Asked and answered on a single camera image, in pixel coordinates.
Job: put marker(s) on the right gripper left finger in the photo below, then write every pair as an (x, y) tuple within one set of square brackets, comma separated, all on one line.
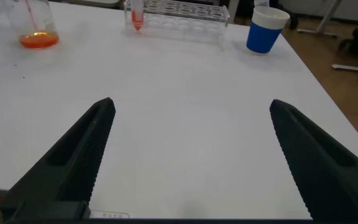
[(67, 168)]

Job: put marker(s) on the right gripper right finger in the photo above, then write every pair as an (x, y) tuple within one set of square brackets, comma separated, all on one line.
[(328, 174)]

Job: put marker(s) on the glass beaker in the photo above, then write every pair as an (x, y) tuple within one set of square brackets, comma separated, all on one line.
[(39, 40)]

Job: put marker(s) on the red pigment test tube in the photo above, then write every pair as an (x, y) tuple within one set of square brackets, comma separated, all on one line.
[(137, 18)]

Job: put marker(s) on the clear test tube rack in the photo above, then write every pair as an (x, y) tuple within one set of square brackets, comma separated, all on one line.
[(182, 25)]

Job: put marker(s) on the long white desk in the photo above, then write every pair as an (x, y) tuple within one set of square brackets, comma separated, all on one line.
[(353, 67)]

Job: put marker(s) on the blue paper cup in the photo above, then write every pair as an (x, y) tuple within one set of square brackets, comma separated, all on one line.
[(263, 37)]

